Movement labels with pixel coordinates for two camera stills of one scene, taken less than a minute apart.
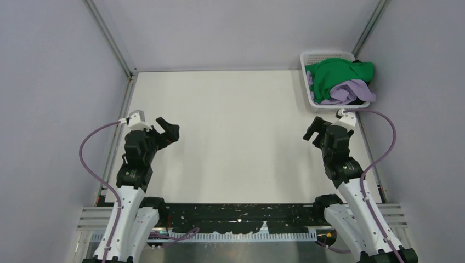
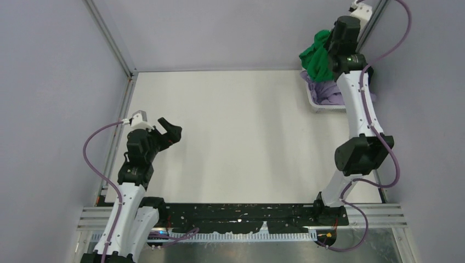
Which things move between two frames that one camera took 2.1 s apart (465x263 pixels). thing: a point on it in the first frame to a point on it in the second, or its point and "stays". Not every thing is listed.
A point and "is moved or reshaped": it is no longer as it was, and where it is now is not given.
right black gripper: [318, 125] to [328, 39]
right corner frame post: [379, 9] stays
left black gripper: [170, 136] stays
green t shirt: [324, 73] is moved or reshaped
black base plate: [242, 217] stays
